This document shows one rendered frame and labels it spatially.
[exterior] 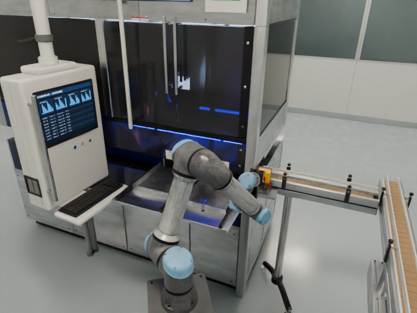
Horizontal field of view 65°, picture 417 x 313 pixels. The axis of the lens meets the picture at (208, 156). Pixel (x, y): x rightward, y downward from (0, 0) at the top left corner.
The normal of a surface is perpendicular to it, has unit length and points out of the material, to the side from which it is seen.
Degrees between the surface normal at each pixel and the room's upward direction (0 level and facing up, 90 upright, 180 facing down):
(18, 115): 90
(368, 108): 90
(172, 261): 7
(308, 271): 0
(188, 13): 90
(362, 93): 90
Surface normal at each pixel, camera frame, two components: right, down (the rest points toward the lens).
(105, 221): -0.38, 0.39
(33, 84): 0.89, 0.21
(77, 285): 0.02, -0.90
